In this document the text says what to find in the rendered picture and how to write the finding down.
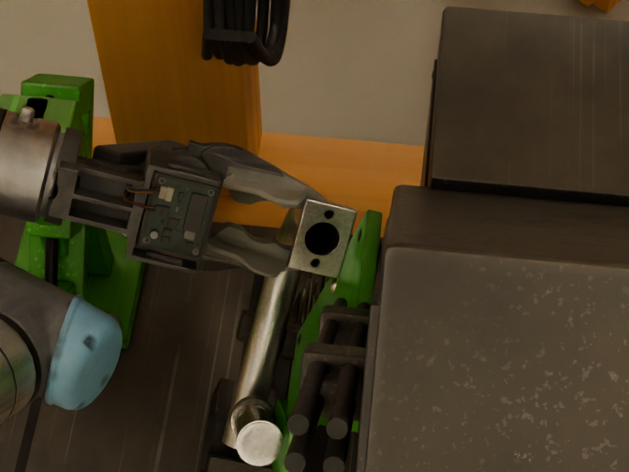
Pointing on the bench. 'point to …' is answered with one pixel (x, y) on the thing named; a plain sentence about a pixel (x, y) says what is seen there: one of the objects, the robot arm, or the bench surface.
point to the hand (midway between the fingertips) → (314, 230)
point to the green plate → (370, 258)
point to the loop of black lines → (244, 31)
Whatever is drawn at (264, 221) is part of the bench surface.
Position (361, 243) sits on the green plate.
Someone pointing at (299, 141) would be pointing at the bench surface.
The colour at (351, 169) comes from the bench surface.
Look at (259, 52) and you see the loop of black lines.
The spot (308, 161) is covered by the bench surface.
